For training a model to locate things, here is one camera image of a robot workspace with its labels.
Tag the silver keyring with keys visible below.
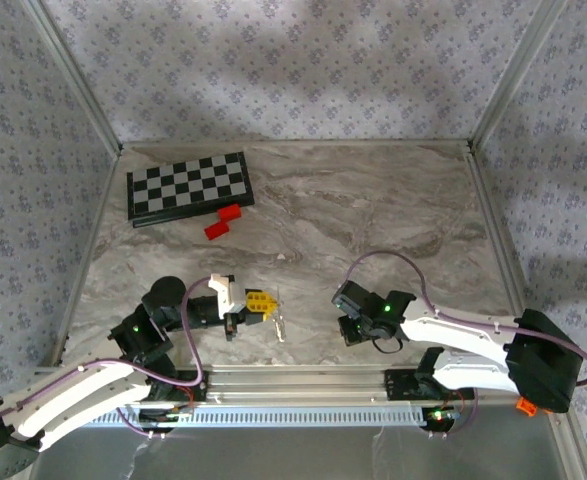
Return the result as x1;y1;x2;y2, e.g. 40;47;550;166
271;285;290;344

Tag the black and grey chessboard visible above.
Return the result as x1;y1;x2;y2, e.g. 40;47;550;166
126;151;255;230

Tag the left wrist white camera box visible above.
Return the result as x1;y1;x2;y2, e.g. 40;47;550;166
207;272;248;317

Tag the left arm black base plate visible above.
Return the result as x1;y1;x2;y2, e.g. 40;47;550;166
147;369;209;402

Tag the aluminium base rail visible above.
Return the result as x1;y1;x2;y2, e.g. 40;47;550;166
32;364;572;407

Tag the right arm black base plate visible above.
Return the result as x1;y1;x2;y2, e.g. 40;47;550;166
383;368;476;401

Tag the aluminium table side rail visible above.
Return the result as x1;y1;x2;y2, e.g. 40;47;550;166
47;147;124;366
465;144;557;366

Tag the grey slotted cable duct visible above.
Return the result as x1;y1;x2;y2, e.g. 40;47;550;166
87;405;424;429

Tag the aluminium table back rail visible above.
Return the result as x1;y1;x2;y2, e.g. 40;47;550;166
121;140;472;149

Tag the aluminium frame post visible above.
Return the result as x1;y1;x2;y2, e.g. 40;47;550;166
22;0;124;154
470;0;572;151

